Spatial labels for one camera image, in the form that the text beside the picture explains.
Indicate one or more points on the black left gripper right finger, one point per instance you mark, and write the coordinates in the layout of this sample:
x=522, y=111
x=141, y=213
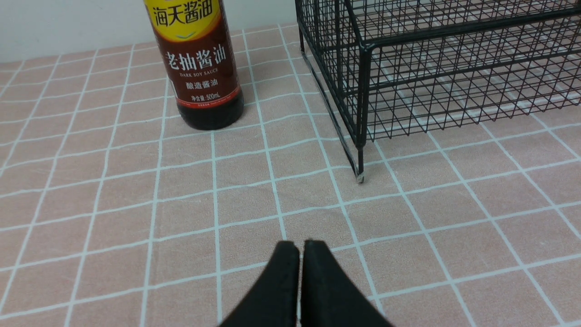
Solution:
x=328, y=296

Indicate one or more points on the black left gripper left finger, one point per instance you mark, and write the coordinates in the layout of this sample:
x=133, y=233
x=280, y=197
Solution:
x=272, y=299

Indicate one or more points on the dark soy sauce bottle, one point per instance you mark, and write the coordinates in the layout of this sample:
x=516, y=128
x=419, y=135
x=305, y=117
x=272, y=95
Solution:
x=195, y=45

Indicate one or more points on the pink checkered tablecloth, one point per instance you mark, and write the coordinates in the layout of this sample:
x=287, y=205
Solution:
x=114, y=213

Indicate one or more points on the black wire mesh rack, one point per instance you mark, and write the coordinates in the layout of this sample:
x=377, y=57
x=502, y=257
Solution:
x=390, y=68

